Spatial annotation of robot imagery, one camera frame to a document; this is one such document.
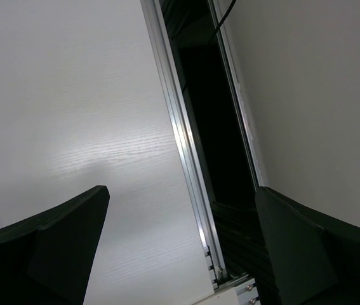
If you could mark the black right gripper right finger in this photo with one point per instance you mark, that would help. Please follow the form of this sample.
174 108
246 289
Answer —
315 257

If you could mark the aluminium table frame rail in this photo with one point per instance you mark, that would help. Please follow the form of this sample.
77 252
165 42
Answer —
242 290

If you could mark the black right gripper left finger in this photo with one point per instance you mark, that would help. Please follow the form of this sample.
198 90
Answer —
47 258

